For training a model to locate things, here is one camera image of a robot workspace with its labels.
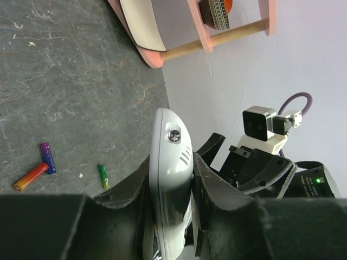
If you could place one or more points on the green battery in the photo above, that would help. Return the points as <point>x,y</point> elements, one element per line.
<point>103,176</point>

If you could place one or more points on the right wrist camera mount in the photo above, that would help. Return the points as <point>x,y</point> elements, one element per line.
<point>266,130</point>

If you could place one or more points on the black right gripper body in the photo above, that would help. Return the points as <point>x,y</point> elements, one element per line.
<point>243,164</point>

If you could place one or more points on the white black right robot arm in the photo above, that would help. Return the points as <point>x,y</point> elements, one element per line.
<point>311,180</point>

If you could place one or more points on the purple blue battery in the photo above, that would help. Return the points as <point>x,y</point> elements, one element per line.
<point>48,157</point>

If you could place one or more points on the pink three-tier shelf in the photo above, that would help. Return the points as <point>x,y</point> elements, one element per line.
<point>208,38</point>

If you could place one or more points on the patterned dark bowl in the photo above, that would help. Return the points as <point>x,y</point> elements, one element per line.
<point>214,13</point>

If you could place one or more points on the orange red battery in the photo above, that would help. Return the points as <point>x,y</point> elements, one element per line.
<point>24,182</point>

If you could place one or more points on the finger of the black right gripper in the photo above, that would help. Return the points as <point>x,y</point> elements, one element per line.
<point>211,147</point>
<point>266,175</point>

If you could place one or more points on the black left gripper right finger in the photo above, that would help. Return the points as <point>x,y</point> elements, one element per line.
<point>231,225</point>

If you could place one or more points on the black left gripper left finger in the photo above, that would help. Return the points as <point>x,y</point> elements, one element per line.
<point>117,224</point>

